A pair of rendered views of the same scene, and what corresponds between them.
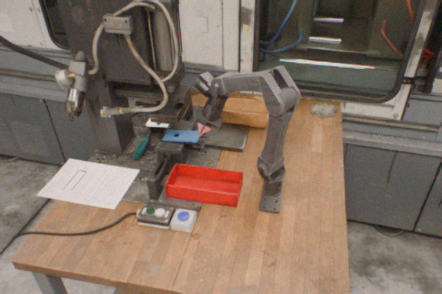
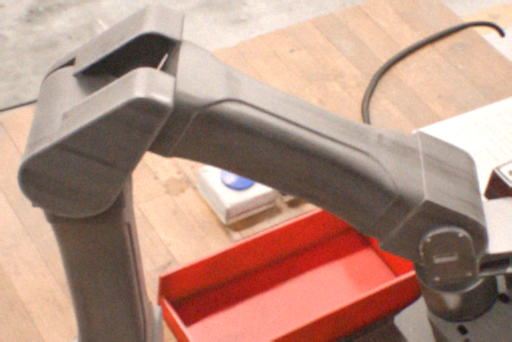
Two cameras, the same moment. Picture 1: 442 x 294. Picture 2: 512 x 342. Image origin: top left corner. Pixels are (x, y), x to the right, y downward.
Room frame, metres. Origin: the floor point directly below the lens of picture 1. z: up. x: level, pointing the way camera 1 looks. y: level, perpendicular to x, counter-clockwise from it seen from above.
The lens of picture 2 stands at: (1.39, -0.46, 1.75)
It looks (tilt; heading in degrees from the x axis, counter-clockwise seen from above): 45 degrees down; 130
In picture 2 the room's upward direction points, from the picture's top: 8 degrees clockwise
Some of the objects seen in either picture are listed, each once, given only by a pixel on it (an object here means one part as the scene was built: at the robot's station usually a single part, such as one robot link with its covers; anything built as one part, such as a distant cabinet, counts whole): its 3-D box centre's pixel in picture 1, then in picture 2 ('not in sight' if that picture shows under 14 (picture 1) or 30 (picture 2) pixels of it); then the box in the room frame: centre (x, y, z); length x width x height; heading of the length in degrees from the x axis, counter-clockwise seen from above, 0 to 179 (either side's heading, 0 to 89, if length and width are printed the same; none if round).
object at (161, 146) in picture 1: (176, 135); not in sight; (1.24, 0.19, 0.98); 0.20 x 0.10 x 0.01; 167
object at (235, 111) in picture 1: (239, 112); not in sight; (1.48, -0.07, 0.93); 0.25 x 0.13 x 0.08; 77
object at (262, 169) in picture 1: (271, 168); not in sight; (1.01, -0.16, 1.00); 0.09 x 0.06 x 0.06; 134
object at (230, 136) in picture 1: (227, 136); not in sight; (1.33, -0.01, 0.91); 0.17 x 0.16 x 0.02; 167
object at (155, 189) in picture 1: (155, 184); not in sight; (1.00, 0.24, 0.95); 0.06 x 0.03 x 0.09; 167
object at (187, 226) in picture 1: (184, 222); (235, 194); (0.86, 0.14, 0.90); 0.07 x 0.07 x 0.06; 77
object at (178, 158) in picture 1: (177, 143); not in sight; (1.24, 0.19, 0.94); 0.20 x 0.10 x 0.07; 167
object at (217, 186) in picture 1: (204, 184); (293, 288); (1.01, 0.07, 0.93); 0.25 x 0.12 x 0.06; 77
